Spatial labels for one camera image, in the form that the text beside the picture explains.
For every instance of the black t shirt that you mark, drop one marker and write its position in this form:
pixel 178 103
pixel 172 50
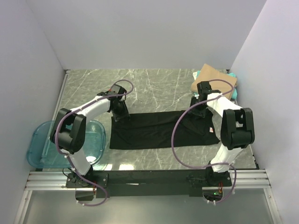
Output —
pixel 154 130

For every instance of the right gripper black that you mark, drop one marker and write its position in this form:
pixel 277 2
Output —
pixel 199 114

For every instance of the folded tan t shirt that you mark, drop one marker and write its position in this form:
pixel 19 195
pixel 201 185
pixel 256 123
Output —
pixel 217 79

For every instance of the blue transparent plastic bin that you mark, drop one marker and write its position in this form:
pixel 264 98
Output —
pixel 42 153

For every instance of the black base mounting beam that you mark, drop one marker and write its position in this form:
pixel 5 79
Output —
pixel 151 182

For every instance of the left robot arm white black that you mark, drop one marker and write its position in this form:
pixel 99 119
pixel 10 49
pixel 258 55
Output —
pixel 68 132

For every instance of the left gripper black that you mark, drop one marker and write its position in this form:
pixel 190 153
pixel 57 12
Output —
pixel 125 114

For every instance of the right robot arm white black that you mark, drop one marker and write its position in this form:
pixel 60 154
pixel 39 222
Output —
pixel 237 125

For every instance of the folded teal t shirt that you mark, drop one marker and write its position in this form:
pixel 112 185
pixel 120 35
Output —
pixel 234 93

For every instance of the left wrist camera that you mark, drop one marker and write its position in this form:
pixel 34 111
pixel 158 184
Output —
pixel 117 90

